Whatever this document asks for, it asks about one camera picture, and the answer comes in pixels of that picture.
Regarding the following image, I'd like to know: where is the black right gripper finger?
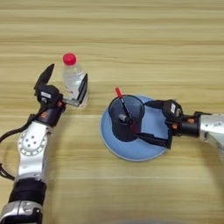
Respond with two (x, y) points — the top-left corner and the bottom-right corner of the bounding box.
(143, 99), (165, 111)
(134, 132), (170, 149)

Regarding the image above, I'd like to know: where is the white marker with black cap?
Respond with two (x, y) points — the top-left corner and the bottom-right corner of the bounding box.
(117, 113), (135, 125)

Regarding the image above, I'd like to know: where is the grey robot torso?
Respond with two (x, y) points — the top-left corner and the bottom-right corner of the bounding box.
(112, 220), (167, 224)

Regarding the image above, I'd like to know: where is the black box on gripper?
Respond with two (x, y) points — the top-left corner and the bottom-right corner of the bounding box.
(162, 99), (185, 120)
(34, 83), (63, 107)

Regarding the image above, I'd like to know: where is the black mesh pen cup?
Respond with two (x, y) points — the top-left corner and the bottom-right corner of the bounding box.
(108, 94), (146, 143)

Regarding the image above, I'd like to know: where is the clear plastic bottle red cap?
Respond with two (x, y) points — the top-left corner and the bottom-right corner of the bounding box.
(61, 52), (89, 109)

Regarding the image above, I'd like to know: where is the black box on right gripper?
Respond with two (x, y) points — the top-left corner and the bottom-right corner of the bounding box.
(162, 99), (185, 120)

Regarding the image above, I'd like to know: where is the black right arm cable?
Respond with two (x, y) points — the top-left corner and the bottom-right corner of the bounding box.
(193, 110), (212, 116)

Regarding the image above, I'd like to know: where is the blue round plate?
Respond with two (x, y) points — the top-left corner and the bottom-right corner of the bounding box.
(100, 94), (173, 162)

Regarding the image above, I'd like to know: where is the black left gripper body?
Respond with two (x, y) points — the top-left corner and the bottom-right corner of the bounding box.
(36, 97), (82, 128)

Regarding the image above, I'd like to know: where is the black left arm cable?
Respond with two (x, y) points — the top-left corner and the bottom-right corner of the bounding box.
(0, 113), (40, 181)

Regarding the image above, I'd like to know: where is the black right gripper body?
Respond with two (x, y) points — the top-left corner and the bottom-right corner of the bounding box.
(165, 112), (202, 150)

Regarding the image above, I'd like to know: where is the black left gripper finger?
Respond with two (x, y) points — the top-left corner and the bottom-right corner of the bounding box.
(76, 73), (89, 103)
(32, 63), (56, 91)

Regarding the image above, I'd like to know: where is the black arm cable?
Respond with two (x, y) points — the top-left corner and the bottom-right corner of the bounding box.
(0, 113), (40, 181)
(193, 110), (212, 116)

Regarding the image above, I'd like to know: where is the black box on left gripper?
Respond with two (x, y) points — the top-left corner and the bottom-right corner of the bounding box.
(34, 83), (63, 107)

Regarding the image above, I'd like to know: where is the black pen with red cap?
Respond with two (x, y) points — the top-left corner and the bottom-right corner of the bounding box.
(115, 87), (134, 119)

